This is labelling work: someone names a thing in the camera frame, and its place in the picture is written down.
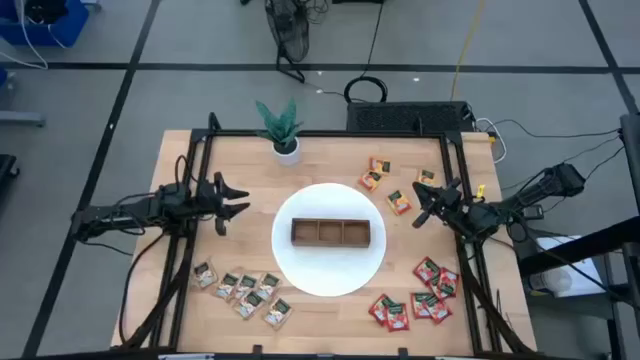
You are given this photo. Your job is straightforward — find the white box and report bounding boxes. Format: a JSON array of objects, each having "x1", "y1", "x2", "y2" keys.
[{"x1": 534, "y1": 234, "x2": 609, "y2": 300}]

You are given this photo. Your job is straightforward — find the black power adapter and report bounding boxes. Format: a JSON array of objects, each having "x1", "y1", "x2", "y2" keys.
[{"x1": 521, "y1": 203, "x2": 546, "y2": 222}]

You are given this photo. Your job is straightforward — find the wooden three-compartment tray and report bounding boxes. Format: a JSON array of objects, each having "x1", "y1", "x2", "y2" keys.
[{"x1": 290, "y1": 217, "x2": 372, "y2": 249}]

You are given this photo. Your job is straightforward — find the black metal cart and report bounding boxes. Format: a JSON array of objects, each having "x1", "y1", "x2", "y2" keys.
[{"x1": 517, "y1": 113, "x2": 640, "y2": 360}]

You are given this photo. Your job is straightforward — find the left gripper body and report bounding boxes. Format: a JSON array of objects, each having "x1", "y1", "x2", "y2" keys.
[{"x1": 197, "y1": 172, "x2": 228, "y2": 237}]

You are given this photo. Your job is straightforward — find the coiled black cable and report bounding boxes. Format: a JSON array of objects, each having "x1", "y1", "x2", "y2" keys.
[{"x1": 343, "y1": 75, "x2": 389, "y2": 105}]

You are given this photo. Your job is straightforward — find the red strawberry tea sachet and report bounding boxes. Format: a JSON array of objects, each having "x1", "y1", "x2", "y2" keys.
[
  {"x1": 384, "y1": 302, "x2": 411, "y2": 333},
  {"x1": 368, "y1": 293, "x2": 396, "y2": 326},
  {"x1": 424, "y1": 295, "x2": 454, "y2": 325},
  {"x1": 412, "y1": 256, "x2": 442, "y2": 285},
  {"x1": 410, "y1": 291, "x2": 434, "y2": 320},
  {"x1": 430, "y1": 267, "x2": 460, "y2": 300}
]

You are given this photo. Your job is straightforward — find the yellow green snack packet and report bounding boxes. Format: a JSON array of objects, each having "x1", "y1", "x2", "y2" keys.
[{"x1": 368, "y1": 156, "x2": 393, "y2": 176}]

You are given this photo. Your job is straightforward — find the blue plastic bin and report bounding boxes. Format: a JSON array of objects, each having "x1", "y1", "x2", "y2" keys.
[{"x1": 0, "y1": 0, "x2": 91, "y2": 49}]

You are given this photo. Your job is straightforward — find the white plant pot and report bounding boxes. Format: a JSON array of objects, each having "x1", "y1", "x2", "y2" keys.
[{"x1": 271, "y1": 137, "x2": 302, "y2": 167}]

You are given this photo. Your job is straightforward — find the white cable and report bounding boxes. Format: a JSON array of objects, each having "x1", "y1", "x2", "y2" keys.
[{"x1": 474, "y1": 117, "x2": 508, "y2": 164}]

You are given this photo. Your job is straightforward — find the white round plate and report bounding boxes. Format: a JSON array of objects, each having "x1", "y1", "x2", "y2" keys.
[{"x1": 270, "y1": 182, "x2": 388, "y2": 298}]

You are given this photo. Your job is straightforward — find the black aluminium rig frame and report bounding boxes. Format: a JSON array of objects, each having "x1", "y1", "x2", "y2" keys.
[{"x1": 109, "y1": 112, "x2": 539, "y2": 360}]

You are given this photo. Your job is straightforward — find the green snake plant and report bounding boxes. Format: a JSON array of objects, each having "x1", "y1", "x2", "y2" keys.
[{"x1": 254, "y1": 97, "x2": 305, "y2": 151}]

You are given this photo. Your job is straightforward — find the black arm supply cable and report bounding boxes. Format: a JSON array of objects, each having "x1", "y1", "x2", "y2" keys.
[{"x1": 118, "y1": 232, "x2": 169, "y2": 346}]

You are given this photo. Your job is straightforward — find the black floor fan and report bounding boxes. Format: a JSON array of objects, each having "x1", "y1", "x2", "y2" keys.
[{"x1": 263, "y1": 0, "x2": 311, "y2": 85}]

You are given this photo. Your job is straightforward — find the yellow cable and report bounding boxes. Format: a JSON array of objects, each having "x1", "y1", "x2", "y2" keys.
[{"x1": 449, "y1": 0, "x2": 487, "y2": 101}]

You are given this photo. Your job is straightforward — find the clear plastic bottle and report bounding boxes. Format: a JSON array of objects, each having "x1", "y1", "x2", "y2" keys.
[{"x1": 525, "y1": 267, "x2": 574, "y2": 297}]

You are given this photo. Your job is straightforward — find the beige vanilla tea sachet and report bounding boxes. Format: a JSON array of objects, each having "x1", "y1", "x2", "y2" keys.
[
  {"x1": 233, "y1": 273, "x2": 259, "y2": 301},
  {"x1": 255, "y1": 272, "x2": 284, "y2": 303},
  {"x1": 233, "y1": 290, "x2": 266, "y2": 321},
  {"x1": 191, "y1": 259, "x2": 220, "y2": 291},
  {"x1": 263, "y1": 297, "x2": 294, "y2": 331},
  {"x1": 214, "y1": 272, "x2": 240, "y2": 301}
]

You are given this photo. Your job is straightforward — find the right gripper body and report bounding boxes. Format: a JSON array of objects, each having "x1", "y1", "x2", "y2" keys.
[{"x1": 429, "y1": 177, "x2": 469, "y2": 221}]

